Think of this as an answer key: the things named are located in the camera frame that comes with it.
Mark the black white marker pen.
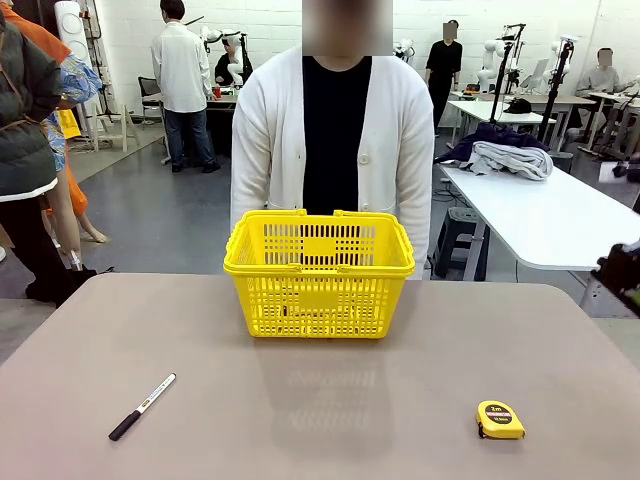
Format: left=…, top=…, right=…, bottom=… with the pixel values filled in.
left=108, top=372, right=177, bottom=442

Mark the white tower appliance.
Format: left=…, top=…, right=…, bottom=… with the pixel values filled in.
left=53, top=0, right=96, bottom=121

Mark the yellow tape measure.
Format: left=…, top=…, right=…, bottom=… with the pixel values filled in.
left=474, top=399, right=527, bottom=440

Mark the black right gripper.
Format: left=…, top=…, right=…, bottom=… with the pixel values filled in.
left=591, top=243, right=640, bottom=319

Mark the person's left forearm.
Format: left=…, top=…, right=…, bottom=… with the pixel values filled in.
left=394, top=154, right=434, bottom=274

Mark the black tripod stand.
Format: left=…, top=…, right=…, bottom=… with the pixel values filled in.
left=537, top=35, right=579, bottom=146
left=488, top=22, right=527, bottom=124

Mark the person in white cardigan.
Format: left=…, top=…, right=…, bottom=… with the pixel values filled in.
left=229, top=0, right=435, bottom=281

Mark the white wooden stand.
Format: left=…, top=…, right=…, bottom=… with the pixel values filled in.
left=79, top=102, right=142, bottom=153

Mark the person in white shirt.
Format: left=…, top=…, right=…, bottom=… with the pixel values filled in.
left=151, top=0, right=221, bottom=174

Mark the large white table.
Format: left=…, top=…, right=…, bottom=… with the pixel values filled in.
left=438, top=164, right=640, bottom=319

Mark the white background desk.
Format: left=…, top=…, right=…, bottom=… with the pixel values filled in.
left=579, top=91, right=640, bottom=151

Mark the grey plastic stool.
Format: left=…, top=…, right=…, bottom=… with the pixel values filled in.
left=432, top=207, right=489, bottom=282

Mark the white background table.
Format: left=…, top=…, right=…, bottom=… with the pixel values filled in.
left=446, top=99, right=557, bottom=151

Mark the brown topped background table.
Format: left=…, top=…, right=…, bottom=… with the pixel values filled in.
left=517, top=93, right=597, bottom=144

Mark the grey clothes pile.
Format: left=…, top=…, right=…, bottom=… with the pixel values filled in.
left=472, top=140, right=555, bottom=182

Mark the dark background desk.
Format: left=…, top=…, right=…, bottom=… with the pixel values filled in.
left=204, top=93, right=241, bottom=159

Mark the yellow plastic shopping basket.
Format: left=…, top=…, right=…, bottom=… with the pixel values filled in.
left=222, top=208, right=417, bottom=340

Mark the seated person in grey sweater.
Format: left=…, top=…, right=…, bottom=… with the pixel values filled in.
left=567, top=47, right=624, bottom=144

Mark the dark haired person in black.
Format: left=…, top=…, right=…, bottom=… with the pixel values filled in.
left=214, top=37, right=242, bottom=87

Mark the person in grey vest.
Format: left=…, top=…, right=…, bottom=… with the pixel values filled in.
left=0, top=7, right=99, bottom=306

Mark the mannequin in orange clothing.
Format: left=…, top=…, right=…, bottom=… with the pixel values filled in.
left=4, top=0, right=109, bottom=246

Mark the yellow bag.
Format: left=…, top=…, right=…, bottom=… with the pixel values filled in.
left=57, top=109, right=82, bottom=140

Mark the standing person in black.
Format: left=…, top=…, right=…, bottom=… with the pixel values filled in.
left=425, top=19, right=465, bottom=137

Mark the black office chair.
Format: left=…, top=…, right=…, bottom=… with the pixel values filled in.
left=137, top=76, right=165, bottom=125

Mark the pile of clothes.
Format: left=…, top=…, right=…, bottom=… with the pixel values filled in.
left=434, top=122, right=551, bottom=174

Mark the person's right forearm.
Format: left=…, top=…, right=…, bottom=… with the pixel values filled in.
left=230, top=154, right=274, bottom=241

